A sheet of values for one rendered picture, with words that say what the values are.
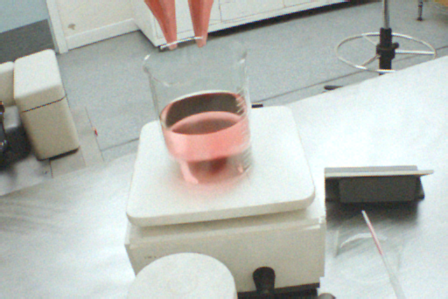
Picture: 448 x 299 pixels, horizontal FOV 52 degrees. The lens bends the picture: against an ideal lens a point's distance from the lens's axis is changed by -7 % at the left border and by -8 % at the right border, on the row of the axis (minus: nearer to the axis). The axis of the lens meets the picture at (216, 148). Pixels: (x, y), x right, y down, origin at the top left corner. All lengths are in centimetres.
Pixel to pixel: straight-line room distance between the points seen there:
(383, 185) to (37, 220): 32
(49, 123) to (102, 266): 91
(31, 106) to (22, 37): 204
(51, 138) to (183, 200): 103
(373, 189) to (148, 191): 19
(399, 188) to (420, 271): 8
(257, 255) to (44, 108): 101
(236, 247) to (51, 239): 20
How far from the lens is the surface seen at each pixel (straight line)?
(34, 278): 43
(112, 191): 49
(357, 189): 42
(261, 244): 32
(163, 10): 44
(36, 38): 330
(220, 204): 30
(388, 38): 190
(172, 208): 31
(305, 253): 33
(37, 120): 129
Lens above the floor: 103
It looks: 33 degrees down
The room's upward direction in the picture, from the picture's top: 9 degrees counter-clockwise
